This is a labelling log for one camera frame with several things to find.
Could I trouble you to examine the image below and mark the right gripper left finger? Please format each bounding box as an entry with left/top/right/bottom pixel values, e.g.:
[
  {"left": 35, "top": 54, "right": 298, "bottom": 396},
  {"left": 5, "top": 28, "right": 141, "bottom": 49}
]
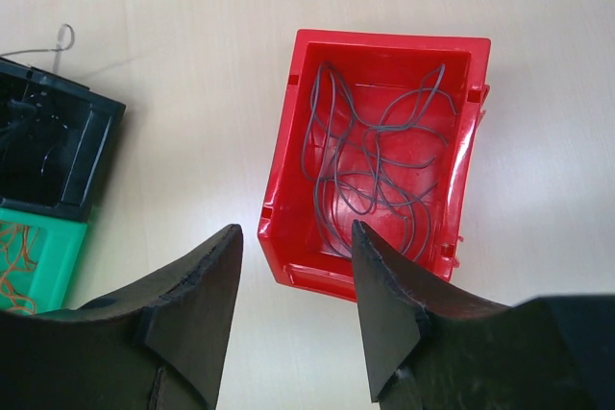
[{"left": 1, "top": 224, "right": 243, "bottom": 409}]

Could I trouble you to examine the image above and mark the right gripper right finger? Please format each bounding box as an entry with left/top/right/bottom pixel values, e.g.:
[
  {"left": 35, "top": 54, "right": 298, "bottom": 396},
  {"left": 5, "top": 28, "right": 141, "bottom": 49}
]
[{"left": 352, "top": 221, "right": 614, "bottom": 409}]

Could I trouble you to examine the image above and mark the orange thin wire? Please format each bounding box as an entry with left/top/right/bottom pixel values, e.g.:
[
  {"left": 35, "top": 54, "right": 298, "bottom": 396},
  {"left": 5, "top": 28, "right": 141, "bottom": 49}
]
[{"left": 0, "top": 222, "right": 39, "bottom": 318}]

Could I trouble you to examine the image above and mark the grey thin wire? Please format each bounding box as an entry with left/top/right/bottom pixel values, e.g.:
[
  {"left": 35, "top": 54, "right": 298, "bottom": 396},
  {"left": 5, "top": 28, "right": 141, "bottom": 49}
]
[{"left": 302, "top": 61, "right": 457, "bottom": 262}]

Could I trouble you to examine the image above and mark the green plastic bin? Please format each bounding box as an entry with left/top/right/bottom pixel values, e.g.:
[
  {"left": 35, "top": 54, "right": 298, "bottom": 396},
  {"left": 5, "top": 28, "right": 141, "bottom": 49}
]
[{"left": 1, "top": 198, "right": 89, "bottom": 315}]

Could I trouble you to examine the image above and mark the red plastic bin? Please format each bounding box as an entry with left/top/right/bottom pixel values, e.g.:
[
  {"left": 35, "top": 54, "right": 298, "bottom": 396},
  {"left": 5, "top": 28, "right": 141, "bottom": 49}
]
[{"left": 258, "top": 29, "right": 491, "bottom": 300}]

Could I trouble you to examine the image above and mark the black plastic bin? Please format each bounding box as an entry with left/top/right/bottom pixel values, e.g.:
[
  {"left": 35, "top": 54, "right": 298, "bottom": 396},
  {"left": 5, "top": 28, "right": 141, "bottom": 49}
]
[{"left": 1, "top": 59, "right": 126, "bottom": 218}]

